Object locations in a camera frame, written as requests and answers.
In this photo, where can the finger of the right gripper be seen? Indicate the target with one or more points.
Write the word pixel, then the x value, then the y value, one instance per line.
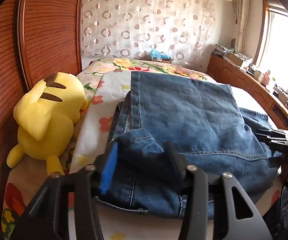
pixel 265 139
pixel 270 132

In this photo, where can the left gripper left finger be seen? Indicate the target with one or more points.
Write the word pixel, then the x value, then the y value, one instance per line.
pixel 46 216

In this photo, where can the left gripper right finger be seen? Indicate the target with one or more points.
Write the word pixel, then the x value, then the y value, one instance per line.
pixel 236 216

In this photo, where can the blue denim jeans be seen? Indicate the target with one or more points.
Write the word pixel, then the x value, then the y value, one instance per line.
pixel 203 122

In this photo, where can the pink figurine on sideboard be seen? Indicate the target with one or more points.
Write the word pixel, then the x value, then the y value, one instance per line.
pixel 266 78

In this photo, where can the wooden sideboard cabinet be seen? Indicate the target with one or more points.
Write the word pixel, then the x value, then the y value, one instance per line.
pixel 224 72

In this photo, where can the cardboard box on sideboard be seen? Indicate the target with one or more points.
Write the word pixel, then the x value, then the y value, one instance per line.
pixel 239 59

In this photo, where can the white strawberry print sheet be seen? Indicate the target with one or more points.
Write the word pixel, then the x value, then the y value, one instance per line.
pixel 120 224

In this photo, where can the yellow Pikachu plush toy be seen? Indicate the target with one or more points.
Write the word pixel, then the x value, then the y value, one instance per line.
pixel 46 117

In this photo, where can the beige window curtain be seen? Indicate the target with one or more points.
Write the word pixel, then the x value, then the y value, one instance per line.
pixel 242 19

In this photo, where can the cardboard box with blue cloth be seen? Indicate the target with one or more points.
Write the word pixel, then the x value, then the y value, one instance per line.
pixel 160 57

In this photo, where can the sheer circle pattern curtain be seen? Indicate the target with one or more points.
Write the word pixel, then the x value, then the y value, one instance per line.
pixel 135 28

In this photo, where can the brown wooden wardrobe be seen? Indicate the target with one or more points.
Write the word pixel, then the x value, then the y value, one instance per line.
pixel 37 37

